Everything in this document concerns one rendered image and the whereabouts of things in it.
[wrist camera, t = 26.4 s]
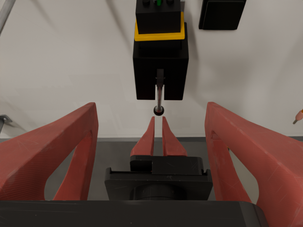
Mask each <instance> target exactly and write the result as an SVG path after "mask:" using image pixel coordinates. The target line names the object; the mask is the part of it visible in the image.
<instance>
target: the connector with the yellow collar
mask: <svg viewBox="0 0 303 227"><path fill-rule="evenodd" d="M135 14H136V21H137V27H138V34H158V33H179V32H180V30H181V4H180V0H163V2H161V5H160V6H158V5H157V0H156V1H155V3H154V2H153V0H137V1H136V12H135ZM140 47H141V49H170V50H180V39H179V40H156V41H140Z"/></svg>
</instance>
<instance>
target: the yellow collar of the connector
mask: <svg viewBox="0 0 303 227"><path fill-rule="evenodd" d="M134 39H135V41H156V40H179V39H185V31H184V13H183V12H181V30H180V32H179V33H158V34H138V27H137V21H136V23H135V35H134Z"/></svg>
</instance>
